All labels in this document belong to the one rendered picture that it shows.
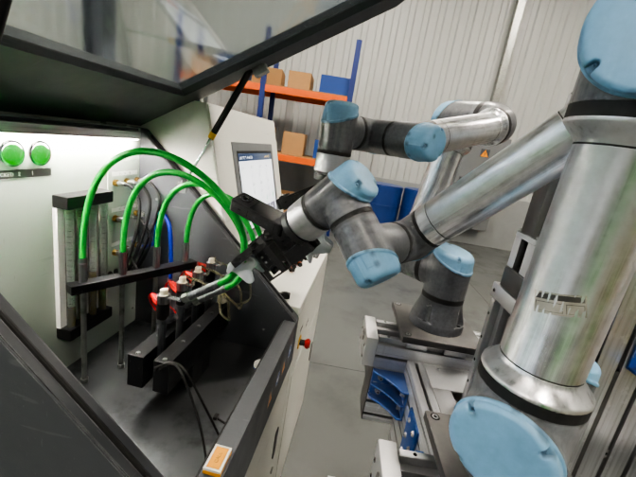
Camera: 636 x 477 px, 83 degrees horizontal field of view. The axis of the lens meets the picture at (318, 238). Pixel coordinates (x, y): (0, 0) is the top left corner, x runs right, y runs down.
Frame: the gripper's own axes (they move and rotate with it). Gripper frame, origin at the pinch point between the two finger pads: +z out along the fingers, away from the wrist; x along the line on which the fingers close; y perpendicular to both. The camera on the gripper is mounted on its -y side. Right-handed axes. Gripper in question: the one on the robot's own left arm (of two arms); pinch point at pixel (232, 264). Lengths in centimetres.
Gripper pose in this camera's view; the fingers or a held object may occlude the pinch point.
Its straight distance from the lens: 78.2
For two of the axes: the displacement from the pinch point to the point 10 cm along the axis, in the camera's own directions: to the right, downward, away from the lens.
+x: 4.0, -3.9, 8.3
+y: 6.1, 7.9, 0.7
